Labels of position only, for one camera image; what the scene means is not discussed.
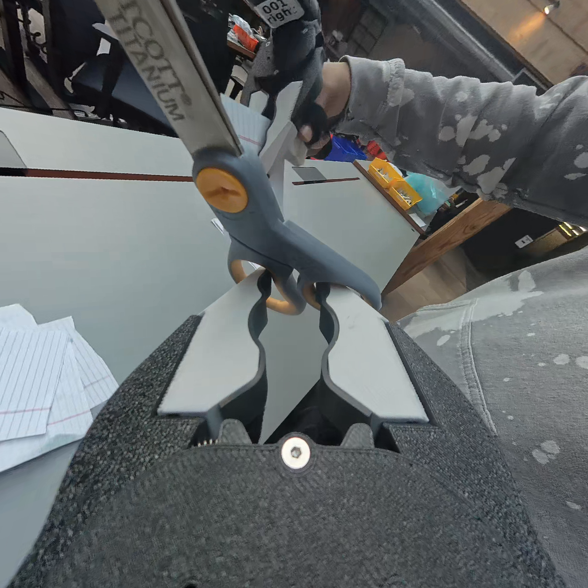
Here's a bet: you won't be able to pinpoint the lined paper sheet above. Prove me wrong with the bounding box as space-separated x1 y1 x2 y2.
220 93 273 158

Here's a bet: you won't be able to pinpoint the black office chair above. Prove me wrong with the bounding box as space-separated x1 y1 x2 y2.
64 46 184 136

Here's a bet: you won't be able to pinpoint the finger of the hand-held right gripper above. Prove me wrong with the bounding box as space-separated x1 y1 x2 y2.
264 81 305 159

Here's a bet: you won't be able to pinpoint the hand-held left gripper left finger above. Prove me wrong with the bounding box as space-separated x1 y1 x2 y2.
156 271 272 443

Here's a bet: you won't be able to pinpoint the yellow parts bin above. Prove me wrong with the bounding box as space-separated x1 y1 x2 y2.
368 157 406 190
388 179 423 211

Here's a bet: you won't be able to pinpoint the orange plastic crate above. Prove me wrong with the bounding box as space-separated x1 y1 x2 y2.
232 24 259 50

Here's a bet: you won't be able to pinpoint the blue plastic bin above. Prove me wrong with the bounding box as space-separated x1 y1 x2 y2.
324 135 369 163

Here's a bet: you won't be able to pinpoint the teal plastic bag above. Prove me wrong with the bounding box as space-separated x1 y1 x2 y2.
405 172 450 217

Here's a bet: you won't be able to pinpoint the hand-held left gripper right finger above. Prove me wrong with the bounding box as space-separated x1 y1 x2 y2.
315 284 430 438

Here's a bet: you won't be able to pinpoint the person's right hand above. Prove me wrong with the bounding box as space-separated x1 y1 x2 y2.
294 61 353 151

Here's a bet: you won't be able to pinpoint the grey orange scissors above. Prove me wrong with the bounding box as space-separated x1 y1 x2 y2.
93 0 383 317

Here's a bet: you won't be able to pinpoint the slanted wooden beam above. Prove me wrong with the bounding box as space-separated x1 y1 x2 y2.
381 198 514 296

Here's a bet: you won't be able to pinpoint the person's grey hooded sweatshirt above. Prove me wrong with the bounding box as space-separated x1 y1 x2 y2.
397 248 588 588

